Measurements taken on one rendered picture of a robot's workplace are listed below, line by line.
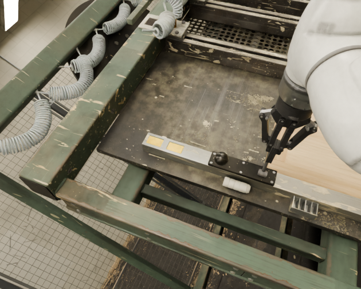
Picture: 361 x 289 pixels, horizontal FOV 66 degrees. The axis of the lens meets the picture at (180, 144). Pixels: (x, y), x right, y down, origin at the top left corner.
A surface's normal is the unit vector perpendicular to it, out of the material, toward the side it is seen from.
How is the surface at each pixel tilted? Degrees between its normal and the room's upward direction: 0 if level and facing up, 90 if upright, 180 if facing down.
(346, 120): 25
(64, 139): 55
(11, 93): 90
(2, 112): 90
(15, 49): 90
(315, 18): 40
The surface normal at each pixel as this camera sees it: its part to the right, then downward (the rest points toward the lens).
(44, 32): 0.50, -0.22
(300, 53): -0.99, 0.08
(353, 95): -0.69, -0.36
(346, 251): 0.00, -0.57
